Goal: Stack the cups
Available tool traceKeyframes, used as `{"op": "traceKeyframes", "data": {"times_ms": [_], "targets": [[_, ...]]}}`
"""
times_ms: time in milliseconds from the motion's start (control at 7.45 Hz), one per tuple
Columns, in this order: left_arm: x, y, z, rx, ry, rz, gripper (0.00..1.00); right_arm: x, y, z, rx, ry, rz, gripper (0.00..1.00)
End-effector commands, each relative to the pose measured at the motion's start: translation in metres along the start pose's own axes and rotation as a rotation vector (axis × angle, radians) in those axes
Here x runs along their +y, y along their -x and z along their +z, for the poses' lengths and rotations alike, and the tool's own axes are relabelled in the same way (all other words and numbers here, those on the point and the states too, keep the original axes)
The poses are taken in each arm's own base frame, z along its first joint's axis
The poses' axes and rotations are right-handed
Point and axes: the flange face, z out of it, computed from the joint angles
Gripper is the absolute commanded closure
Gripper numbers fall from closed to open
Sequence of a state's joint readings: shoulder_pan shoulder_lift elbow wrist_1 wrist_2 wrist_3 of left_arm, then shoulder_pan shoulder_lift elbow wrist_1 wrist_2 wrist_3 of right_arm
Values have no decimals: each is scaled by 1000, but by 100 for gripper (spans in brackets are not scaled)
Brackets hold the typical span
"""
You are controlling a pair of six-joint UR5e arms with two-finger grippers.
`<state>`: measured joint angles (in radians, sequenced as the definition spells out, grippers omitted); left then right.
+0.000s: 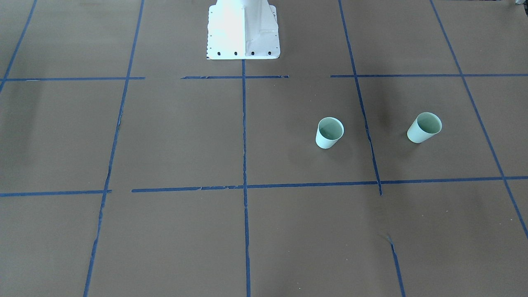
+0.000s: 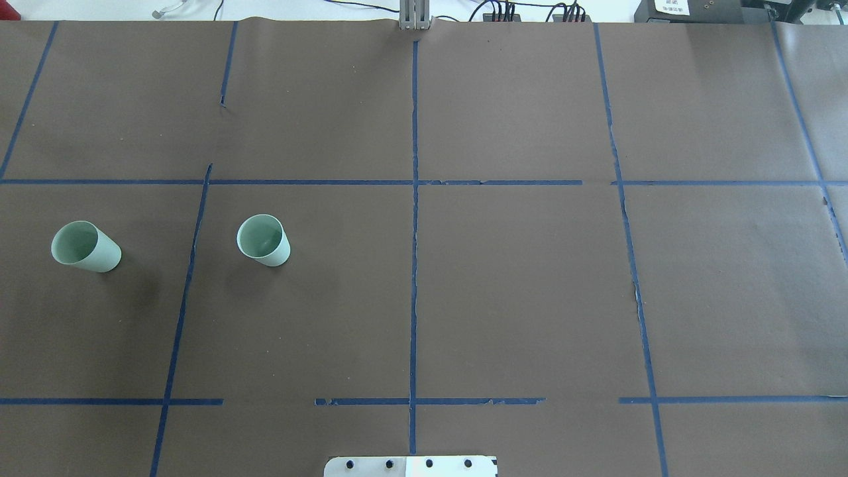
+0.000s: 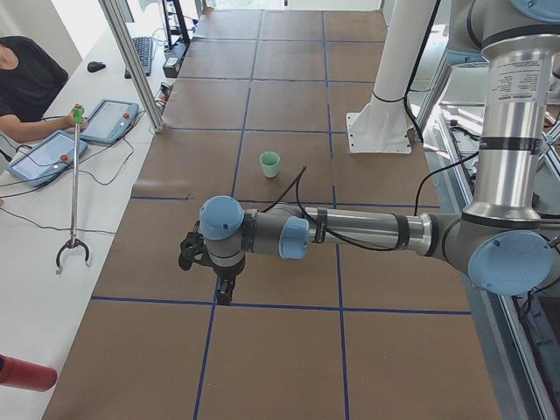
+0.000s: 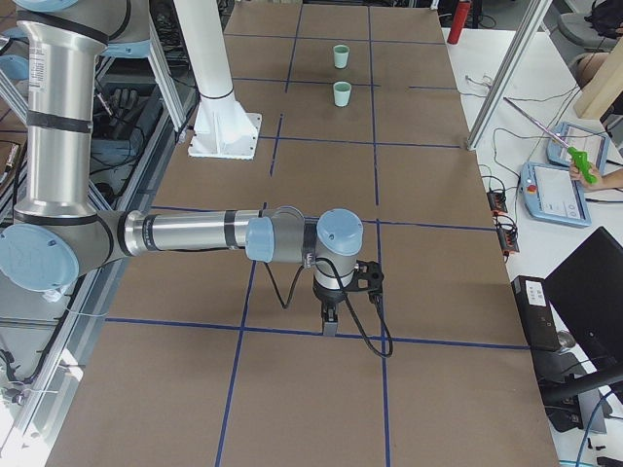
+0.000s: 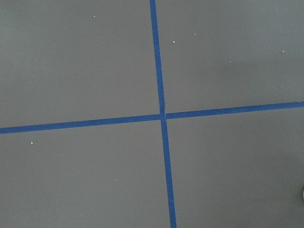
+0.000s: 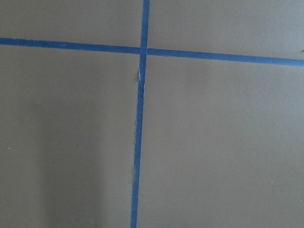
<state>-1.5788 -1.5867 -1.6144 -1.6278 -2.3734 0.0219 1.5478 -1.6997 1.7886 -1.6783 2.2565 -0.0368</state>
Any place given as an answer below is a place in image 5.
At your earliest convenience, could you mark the blue tape line crosswise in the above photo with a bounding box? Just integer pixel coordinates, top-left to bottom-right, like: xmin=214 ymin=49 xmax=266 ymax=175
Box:
xmin=0 ymin=101 xmax=304 ymax=134

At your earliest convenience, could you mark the blue tape line lengthwise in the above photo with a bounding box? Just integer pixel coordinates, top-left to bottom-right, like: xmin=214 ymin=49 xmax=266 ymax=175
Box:
xmin=150 ymin=0 xmax=177 ymax=228

